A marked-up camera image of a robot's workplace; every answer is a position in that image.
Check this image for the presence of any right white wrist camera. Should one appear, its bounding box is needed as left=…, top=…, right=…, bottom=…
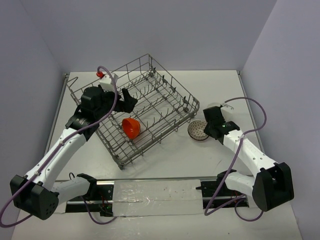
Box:
left=220, top=103, right=234, bottom=122

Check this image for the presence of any brown patterned bowl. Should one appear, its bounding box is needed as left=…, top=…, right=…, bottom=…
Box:
left=187, top=120, right=209, bottom=141

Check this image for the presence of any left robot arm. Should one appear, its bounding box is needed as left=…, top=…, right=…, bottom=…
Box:
left=10, top=86, right=138, bottom=220

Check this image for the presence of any white bowl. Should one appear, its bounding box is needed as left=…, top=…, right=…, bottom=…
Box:
left=207, top=102, right=222, bottom=108

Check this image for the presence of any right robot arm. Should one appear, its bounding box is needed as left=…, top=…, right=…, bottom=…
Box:
left=203, top=106, right=295, bottom=212

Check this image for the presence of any clear tape sheet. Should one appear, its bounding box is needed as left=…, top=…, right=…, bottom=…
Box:
left=112, top=179, right=204, bottom=217

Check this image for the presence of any grey wire dish rack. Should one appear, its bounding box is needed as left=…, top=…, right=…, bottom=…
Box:
left=66, top=53, right=201, bottom=171

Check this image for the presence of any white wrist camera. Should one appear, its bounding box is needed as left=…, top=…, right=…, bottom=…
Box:
left=96, top=71, right=114, bottom=92
left=220, top=103, right=234, bottom=122

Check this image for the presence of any black mounting rail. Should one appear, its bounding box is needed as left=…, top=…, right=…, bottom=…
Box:
left=65, top=179, right=240, bottom=217

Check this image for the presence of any orange bowl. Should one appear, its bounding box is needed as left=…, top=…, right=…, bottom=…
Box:
left=122, top=118, right=141, bottom=140

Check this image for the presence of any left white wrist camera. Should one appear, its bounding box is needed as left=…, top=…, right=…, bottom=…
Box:
left=96, top=71, right=114, bottom=92

